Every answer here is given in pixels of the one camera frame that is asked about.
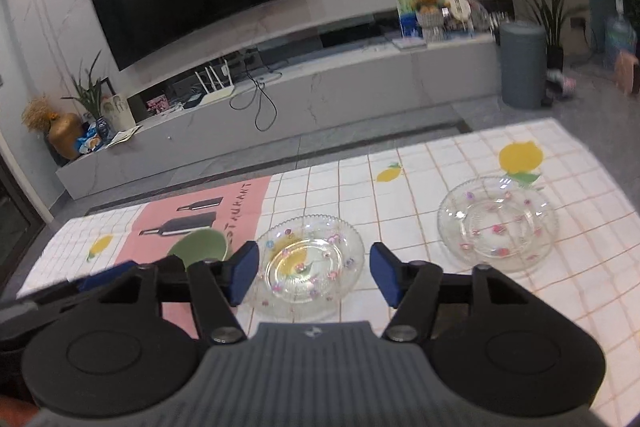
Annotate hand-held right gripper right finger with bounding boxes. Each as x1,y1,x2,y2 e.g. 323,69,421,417
369,242,538,347

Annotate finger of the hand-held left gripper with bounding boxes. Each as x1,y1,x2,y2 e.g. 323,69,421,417
37,259,138,308

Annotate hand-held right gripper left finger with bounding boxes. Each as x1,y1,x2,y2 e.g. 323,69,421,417
97,241,261,348

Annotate green ceramic bowl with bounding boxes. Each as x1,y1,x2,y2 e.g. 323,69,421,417
166,228,231,269

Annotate clear glass flower-dotted plate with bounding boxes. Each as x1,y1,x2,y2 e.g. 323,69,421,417
436,177,559,272
248,215,366,322

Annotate checked lemon print tablecloth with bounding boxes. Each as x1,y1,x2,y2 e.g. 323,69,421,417
16,117,640,427

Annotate dark glass door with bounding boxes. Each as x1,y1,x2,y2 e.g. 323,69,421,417
0,157,46,268

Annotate blue snack packet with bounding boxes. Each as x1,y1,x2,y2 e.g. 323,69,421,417
75,129,103,154

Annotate white paper booklet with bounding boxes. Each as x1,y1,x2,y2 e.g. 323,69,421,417
105,126,143,148

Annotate gold vase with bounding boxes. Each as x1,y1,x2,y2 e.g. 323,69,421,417
47,113,83,160

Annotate white tote bag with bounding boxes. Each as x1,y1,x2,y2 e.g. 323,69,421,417
100,91,136,132

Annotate grey television console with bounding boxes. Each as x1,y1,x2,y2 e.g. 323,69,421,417
55,9,516,202

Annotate green plant in blue vase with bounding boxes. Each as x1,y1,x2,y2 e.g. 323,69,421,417
62,52,113,140

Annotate dried yellow flowers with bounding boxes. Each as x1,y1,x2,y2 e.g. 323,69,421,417
22,96,53,132

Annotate grey round trash bin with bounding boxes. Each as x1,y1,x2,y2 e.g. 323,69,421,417
500,21,547,109

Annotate grey basket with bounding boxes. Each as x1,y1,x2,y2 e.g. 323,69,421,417
416,12,446,42

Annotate pink and white shoe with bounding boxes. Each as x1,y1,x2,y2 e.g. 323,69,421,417
547,69,576,100

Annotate potted snake plant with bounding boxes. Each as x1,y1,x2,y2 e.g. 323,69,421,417
497,0,586,70

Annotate brown paper bag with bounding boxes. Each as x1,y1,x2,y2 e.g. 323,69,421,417
614,49,640,95

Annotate blue water jug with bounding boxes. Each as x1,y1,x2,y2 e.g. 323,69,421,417
604,0,638,70

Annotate black cable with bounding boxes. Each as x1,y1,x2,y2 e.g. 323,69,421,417
229,77,278,132

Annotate white wireless router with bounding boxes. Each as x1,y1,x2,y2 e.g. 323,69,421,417
195,61,236,108

